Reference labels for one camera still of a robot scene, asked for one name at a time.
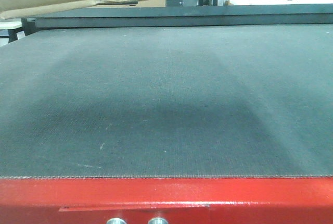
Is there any dark conveyor belt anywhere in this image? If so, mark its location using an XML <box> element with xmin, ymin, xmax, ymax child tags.
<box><xmin>1</xmin><ymin>4</ymin><xmax>332</xmax><ymax>179</ymax></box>

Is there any red conveyor frame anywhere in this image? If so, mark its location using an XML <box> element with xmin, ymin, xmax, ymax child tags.
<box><xmin>1</xmin><ymin>178</ymin><xmax>332</xmax><ymax>223</ymax></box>

